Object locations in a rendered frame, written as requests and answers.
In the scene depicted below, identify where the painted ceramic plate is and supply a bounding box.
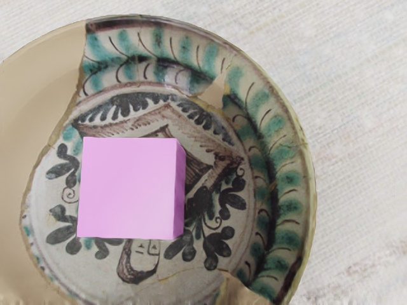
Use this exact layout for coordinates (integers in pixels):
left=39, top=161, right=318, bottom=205
left=0, top=15, right=319, bottom=305

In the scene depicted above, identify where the pink cube block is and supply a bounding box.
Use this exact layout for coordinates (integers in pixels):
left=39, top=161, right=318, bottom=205
left=76, top=137, right=187, bottom=240

